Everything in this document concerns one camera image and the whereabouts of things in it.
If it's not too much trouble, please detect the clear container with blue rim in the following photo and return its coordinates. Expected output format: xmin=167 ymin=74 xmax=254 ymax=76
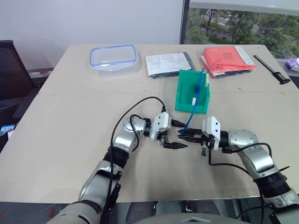
xmin=89 ymin=44 xmax=143 ymax=78

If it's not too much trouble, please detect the black office chair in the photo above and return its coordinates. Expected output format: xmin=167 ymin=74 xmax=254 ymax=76
xmin=0 ymin=40 xmax=55 ymax=120

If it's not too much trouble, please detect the red package with white label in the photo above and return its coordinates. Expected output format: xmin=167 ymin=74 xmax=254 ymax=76
xmin=199 ymin=45 xmax=256 ymax=79

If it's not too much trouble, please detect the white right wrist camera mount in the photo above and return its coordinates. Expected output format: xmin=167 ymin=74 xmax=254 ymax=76
xmin=201 ymin=115 xmax=221 ymax=150

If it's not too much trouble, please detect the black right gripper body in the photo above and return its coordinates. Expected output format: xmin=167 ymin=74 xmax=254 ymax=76
xmin=199 ymin=133 xmax=215 ymax=156

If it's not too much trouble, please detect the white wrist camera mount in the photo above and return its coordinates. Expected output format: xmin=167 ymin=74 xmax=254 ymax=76
xmin=201 ymin=115 xmax=221 ymax=150
xmin=149 ymin=112 xmax=174 ymax=141

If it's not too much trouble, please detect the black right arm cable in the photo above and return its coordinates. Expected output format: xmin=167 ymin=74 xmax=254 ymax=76
xmin=208 ymin=142 xmax=274 ymax=224

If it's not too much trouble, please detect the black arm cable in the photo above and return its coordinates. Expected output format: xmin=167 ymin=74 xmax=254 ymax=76
xmin=208 ymin=142 xmax=274 ymax=224
xmin=100 ymin=96 xmax=167 ymax=224

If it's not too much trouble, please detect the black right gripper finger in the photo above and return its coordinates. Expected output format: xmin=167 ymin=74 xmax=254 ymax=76
xmin=178 ymin=135 xmax=205 ymax=143
xmin=180 ymin=128 xmax=204 ymax=136

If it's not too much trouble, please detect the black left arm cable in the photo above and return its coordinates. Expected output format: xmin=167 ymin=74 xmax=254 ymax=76
xmin=100 ymin=96 xmax=167 ymax=224

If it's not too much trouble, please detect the purple and white bag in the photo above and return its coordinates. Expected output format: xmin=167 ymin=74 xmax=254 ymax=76
xmin=285 ymin=57 xmax=299 ymax=72

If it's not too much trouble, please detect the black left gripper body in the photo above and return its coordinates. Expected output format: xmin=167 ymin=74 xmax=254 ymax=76
xmin=157 ymin=130 xmax=170 ymax=147

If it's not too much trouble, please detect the blue printed card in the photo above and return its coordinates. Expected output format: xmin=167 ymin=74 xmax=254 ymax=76
xmin=0 ymin=124 xmax=16 ymax=136

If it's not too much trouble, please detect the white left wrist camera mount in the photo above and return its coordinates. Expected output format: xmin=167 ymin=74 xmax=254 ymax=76
xmin=149 ymin=112 xmax=174 ymax=141

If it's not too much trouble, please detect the blue cable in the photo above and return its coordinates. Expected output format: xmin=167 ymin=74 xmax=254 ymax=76
xmin=180 ymin=68 xmax=206 ymax=136

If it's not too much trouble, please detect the dark package with white sheet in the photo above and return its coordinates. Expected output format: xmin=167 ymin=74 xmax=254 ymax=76
xmin=144 ymin=51 xmax=197 ymax=80

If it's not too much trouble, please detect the dark window frame post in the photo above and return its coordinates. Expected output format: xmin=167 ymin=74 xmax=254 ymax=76
xmin=179 ymin=0 xmax=192 ymax=45

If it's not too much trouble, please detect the green plastic bin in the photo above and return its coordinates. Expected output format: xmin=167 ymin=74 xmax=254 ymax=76
xmin=174 ymin=69 xmax=211 ymax=114

